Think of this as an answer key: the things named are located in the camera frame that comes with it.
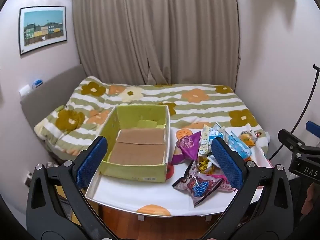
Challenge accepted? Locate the light blue snack packet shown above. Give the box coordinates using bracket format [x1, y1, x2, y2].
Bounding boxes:
[226, 131, 252, 160]

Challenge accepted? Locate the cream blue snack packet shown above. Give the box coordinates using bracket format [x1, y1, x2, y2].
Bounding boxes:
[199, 122, 225, 157]

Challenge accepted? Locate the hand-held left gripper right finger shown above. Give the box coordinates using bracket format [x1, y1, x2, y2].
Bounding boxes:
[202, 137, 294, 240]

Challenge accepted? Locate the floral striped blanket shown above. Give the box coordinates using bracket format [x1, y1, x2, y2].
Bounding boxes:
[34, 76, 272, 155]

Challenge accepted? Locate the person's right hand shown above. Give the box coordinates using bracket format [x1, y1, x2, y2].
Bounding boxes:
[302, 182, 320, 214]

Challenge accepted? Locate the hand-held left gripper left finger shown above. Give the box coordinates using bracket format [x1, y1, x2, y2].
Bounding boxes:
[26, 135, 118, 240]

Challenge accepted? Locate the purple snack packet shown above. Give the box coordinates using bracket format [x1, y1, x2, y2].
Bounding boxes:
[171, 131, 202, 165]

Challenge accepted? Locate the black lamp stand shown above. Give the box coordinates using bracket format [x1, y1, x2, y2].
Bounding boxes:
[266, 64, 320, 160]

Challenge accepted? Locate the brown red-blue print snack packet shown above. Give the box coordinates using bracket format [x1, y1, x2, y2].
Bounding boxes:
[172, 161, 238, 207]

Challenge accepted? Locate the pink striped snack packet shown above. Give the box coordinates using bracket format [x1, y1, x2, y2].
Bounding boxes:
[212, 172, 238, 193]

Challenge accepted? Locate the framed picture of houses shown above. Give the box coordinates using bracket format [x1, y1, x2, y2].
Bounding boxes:
[19, 6, 68, 55]

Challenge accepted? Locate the yellow snack packet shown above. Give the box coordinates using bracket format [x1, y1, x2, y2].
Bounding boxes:
[196, 155, 220, 174]

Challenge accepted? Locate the green cardboard box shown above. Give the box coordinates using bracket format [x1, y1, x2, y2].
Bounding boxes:
[99, 104, 171, 182]

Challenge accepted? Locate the orange snack packet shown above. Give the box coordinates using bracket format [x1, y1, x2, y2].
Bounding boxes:
[237, 130, 262, 147]

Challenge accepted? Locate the beige curtain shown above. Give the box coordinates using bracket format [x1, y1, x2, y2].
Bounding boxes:
[72, 0, 240, 85]

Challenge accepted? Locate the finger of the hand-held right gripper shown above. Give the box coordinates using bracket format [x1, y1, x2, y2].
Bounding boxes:
[278, 129, 308, 153]
[306, 121, 320, 133]

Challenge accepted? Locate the grey headboard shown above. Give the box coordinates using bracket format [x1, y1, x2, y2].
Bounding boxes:
[20, 64, 87, 128]

